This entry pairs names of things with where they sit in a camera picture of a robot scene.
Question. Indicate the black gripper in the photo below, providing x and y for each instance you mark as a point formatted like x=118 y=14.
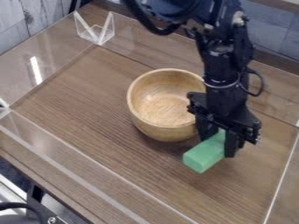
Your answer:
x=221 y=110

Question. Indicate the black table leg bracket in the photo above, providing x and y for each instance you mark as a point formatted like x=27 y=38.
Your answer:
x=46 y=216

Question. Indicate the green rectangular block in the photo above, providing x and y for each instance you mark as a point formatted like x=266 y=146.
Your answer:
x=206 y=154

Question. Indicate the clear acrylic corner bracket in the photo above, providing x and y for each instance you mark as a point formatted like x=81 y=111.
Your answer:
x=97 y=34

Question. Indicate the clear acrylic tray wall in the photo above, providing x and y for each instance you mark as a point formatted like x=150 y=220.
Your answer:
x=95 y=192

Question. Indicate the round wooden bowl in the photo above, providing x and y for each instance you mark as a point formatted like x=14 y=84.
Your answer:
x=157 y=101

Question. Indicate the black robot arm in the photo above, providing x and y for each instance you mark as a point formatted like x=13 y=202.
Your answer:
x=217 y=24

